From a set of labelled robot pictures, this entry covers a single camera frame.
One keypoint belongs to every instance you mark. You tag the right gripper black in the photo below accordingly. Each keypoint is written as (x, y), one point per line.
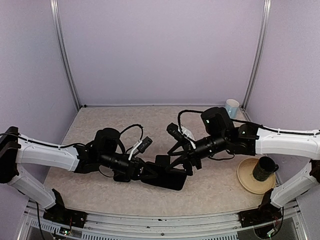
(189, 152)

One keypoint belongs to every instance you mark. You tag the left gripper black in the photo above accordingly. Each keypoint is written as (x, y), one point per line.
(135, 167)

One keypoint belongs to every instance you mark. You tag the white-edged phone screen up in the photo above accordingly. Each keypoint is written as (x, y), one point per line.
(162, 160)

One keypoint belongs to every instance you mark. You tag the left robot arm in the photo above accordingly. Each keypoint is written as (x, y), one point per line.
(105, 150)

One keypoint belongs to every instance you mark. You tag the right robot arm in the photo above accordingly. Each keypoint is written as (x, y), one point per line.
(249, 139)

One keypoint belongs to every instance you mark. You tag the beige plate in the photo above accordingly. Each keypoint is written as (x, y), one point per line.
(247, 180)

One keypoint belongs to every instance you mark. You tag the light blue mug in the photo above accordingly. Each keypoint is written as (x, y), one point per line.
(232, 106)

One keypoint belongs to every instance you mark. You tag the dark green mug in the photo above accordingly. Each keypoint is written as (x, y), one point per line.
(264, 168)

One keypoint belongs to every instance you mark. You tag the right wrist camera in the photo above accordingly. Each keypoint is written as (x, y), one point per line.
(181, 135)

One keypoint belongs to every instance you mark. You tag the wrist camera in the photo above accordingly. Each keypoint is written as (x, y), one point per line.
(181, 135)
(140, 147)

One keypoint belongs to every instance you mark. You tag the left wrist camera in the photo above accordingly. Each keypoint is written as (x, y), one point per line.
(140, 147)

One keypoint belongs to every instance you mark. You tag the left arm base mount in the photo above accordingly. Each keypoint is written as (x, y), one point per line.
(58, 213)

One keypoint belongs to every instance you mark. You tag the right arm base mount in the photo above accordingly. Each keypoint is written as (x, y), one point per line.
(264, 213)

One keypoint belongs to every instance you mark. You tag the right aluminium frame post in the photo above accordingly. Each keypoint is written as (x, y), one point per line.
(258, 53)

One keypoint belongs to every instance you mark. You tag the aluminium frame post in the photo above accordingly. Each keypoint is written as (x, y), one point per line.
(54, 5)
(258, 53)

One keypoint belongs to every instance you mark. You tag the left aluminium frame post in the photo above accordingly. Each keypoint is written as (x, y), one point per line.
(54, 5)

